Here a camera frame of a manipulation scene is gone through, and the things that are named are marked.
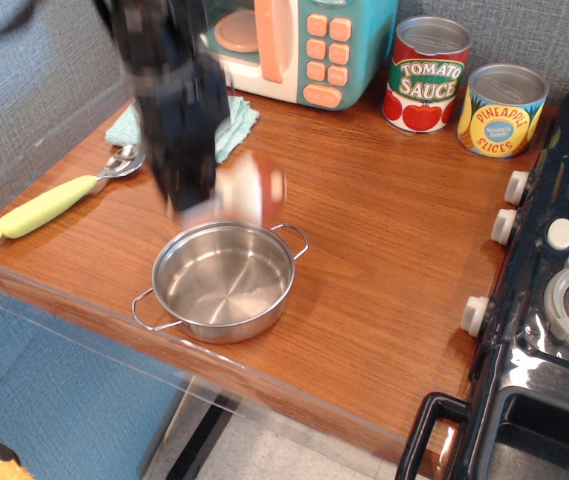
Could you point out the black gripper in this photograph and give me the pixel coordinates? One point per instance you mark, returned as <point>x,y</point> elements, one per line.
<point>180,110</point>

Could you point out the white brown toy mushroom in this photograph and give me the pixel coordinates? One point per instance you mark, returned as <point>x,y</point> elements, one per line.
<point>252,189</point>

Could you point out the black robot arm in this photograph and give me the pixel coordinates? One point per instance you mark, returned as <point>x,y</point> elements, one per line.
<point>154,35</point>

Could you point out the light blue folded rag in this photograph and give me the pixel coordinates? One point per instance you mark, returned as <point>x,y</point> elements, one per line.
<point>230,134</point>

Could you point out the small steel pot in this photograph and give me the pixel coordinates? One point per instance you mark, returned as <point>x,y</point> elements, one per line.
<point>222,282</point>

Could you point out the teal toy microwave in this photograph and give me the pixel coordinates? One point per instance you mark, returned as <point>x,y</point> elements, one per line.
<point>321,54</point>

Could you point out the tomato sauce can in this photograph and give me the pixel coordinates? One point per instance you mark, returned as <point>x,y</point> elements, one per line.
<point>429,58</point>

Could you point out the pineapple slices can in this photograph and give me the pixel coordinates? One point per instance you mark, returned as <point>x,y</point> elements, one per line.
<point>501,109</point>

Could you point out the orange object at corner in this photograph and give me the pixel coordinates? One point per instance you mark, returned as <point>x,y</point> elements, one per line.
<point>11,470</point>

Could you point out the black toy stove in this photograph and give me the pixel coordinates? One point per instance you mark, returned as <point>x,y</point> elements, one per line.
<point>515,422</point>

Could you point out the spoon with green handle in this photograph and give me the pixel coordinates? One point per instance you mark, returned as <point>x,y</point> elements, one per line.
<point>40,210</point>

